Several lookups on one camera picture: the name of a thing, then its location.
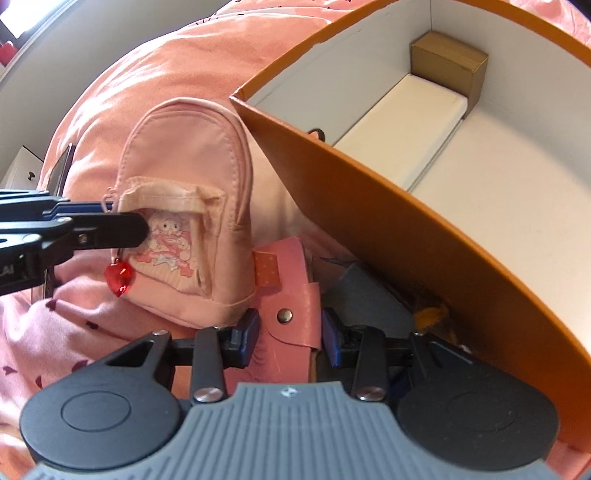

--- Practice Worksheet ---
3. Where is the orange cardboard storage box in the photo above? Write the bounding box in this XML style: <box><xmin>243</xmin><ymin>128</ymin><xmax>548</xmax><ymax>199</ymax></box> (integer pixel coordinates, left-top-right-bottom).
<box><xmin>231</xmin><ymin>1</ymin><xmax>590</xmax><ymax>451</ymax></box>

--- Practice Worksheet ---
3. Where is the pink heart-print duvet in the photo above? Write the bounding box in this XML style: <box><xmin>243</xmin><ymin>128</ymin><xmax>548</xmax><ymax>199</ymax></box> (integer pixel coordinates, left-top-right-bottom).
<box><xmin>1</xmin><ymin>1</ymin><xmax>590</xmax><ymax>479</ymax></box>

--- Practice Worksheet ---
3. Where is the white box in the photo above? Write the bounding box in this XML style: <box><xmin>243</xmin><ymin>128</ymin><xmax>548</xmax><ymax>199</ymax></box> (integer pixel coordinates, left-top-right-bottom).
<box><xmin>335</xmin><ymin>74</ymin><xmax>468</xmax><ymax>191</ymax></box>

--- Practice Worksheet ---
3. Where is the dark grey box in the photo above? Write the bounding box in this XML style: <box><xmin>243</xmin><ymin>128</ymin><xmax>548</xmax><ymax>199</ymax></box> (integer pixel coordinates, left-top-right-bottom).
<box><xmin>322</xmin><ymin>265</ymin><xmax>415</xmax><ymax>338</ymax></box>

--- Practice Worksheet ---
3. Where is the pink mini backpack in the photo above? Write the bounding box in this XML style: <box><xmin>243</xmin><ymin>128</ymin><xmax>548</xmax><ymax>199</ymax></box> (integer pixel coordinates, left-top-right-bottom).
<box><xmin>103</xmin><ymin>97</ymin><xmax>256</xmax><ymax>329</ymax></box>

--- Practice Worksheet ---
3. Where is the red heart charm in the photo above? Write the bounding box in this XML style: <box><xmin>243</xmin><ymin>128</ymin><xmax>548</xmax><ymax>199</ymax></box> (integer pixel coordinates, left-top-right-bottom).
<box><xmin>104</xmin><ymin>258</ymin><xmax>134</xmax><ymax>297</ymax></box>

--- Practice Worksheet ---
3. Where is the window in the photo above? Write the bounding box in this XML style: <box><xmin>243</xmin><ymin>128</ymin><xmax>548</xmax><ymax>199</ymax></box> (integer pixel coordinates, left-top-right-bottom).
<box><xmin>0</xmin><ymin>0</ymin><xmax>80</xmax><ymax>84</ymax></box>

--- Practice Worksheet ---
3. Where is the pink snap wallet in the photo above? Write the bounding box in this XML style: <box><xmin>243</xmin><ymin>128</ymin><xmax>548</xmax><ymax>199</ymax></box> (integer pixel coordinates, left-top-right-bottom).
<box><xmin>224</xmin><ymin>237</ymin><xmax>322</xmax><ymax>393</ymax></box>

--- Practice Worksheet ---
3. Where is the brown bear plush keychain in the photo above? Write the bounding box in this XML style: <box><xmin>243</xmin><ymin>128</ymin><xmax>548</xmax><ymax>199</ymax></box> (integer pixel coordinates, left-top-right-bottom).
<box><xmin>413</xmin><ymin>304</ymin><xmax>462</xmax><ymax>346</ymax></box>

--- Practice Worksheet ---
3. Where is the small gold cardboard box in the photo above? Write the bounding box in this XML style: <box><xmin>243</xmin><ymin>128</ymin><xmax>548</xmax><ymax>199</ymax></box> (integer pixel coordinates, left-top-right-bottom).
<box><xmin>410</xmin><ymin>31</ymin><xmax>489</xmax><ymax>118</ymax></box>

